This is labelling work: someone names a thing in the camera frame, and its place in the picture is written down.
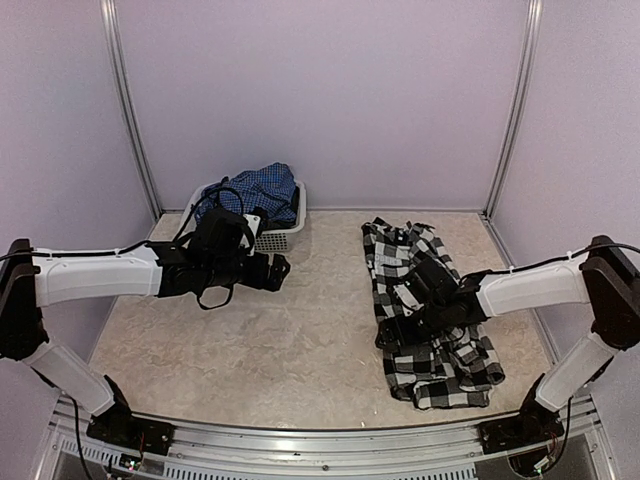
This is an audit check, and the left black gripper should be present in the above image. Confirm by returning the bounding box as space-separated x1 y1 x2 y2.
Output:
205 251 290 291

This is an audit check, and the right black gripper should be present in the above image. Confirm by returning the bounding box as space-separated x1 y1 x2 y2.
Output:
375 300 450 354

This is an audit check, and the white plastic basket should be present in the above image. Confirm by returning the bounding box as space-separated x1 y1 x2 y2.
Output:
180 180 307 253

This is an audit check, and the black white plaid shirt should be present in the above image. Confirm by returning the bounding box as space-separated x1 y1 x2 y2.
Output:
361 218 505 410

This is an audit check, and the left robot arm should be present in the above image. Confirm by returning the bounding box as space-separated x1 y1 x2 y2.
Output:
1 207 290 445

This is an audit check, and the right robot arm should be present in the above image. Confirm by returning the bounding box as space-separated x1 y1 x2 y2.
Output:
376 235 639 444

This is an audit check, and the blue checkered shirt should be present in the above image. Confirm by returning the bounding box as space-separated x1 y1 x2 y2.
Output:
194 162 299 229

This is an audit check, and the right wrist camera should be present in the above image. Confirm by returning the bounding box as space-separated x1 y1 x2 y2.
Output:
393 284 424 317

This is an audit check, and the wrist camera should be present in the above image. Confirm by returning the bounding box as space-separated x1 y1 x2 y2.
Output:
393 284 424 317
239 214 266 256

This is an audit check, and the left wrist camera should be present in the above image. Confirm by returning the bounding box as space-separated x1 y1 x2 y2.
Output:
239 214 266 256

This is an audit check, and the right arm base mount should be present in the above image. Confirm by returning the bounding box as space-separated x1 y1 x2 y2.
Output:
477 388 565 454

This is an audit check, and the front aluminium rail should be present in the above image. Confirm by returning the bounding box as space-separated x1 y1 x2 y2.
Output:
33 399 618 479

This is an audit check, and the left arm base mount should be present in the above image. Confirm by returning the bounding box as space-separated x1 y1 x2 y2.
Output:
86 376 176 456

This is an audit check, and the left aluminium frame post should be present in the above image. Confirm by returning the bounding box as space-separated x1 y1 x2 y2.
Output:
100 0 164 222

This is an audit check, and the aluminium frame post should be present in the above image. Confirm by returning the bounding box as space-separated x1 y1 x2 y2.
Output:
100 0 164 222
483 0 544 223

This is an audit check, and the right aluminium frame post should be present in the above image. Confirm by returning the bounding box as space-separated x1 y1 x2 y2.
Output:
483 0 544 223

